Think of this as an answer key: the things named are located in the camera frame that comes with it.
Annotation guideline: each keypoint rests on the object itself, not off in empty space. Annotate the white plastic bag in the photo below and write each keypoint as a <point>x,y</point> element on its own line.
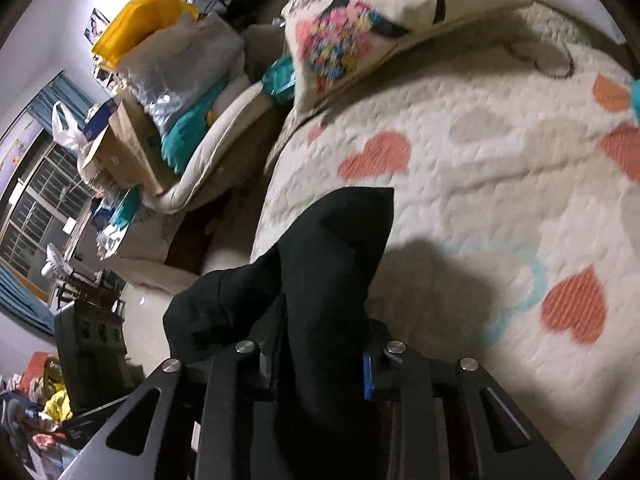
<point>67,130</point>

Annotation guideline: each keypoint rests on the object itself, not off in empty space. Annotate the window with grille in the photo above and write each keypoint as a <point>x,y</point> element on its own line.
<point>40,200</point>

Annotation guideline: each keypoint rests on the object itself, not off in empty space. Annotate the blue curtain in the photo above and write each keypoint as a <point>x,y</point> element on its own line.
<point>55,100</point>

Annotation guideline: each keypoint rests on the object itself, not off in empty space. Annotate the beige covered furniture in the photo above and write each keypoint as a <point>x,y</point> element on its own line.
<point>145,230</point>

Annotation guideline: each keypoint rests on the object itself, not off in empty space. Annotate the blue box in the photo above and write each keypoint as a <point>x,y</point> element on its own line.
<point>97,120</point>

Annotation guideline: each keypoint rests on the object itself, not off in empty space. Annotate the silver plastic bag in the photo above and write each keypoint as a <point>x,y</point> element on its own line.
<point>185,60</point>

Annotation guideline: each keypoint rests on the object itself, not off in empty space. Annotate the yellow bag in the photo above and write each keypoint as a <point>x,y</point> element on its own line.
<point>135,25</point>

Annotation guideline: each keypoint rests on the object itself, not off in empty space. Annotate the black pants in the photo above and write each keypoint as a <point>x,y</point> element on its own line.
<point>325,270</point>

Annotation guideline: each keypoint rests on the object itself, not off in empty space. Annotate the teal wipes packet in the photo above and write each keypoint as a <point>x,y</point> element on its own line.
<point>280,80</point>

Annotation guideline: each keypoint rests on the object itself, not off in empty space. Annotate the cardboard box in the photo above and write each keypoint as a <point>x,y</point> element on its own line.
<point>125,150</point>

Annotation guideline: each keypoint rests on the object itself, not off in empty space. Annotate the yellow cloth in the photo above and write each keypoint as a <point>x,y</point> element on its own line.
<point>57,402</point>

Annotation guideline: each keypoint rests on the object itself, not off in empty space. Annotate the teal cloth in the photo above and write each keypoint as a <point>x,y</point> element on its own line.
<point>187,135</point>

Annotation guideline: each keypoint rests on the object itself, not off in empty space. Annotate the wall poster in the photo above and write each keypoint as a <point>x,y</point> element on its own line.
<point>97,25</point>

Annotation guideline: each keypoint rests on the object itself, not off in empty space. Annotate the heart print quilt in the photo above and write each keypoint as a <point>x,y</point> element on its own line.
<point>500,185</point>

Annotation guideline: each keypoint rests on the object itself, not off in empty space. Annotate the pile of teal packets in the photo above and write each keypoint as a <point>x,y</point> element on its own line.
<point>120,215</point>

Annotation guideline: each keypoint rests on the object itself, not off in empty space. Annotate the beige padded cushion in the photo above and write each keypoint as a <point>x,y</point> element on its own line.
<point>220,160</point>

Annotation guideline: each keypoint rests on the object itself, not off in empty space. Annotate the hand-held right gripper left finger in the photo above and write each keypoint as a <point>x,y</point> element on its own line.
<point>262,377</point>

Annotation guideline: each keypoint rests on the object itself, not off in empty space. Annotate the teal fleece towel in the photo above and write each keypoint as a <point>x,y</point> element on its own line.
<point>636,100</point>

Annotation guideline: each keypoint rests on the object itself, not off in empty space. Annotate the white fan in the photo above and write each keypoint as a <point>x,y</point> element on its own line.
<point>55,262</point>

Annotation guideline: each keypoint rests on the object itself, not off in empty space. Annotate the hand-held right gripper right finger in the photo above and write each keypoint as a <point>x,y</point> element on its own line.
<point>368,375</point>

